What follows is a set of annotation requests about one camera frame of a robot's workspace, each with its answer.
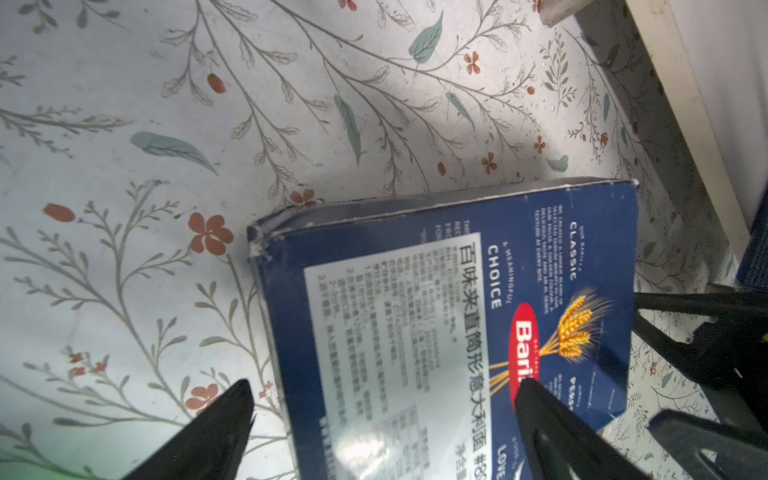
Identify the white two-tier shelf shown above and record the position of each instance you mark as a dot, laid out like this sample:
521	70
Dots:
711	57

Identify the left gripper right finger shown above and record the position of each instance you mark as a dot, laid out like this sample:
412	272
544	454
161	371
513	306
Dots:
559	445

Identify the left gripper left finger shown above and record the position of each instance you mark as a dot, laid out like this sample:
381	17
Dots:
209	447

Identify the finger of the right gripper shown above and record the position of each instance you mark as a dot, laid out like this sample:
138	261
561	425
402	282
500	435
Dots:
727	356
709	450

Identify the blue Barilla spaghetti box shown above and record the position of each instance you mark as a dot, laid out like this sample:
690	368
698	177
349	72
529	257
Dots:
753	270

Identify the blue Barilla pasta box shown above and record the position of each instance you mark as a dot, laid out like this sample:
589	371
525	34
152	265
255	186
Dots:
401	329

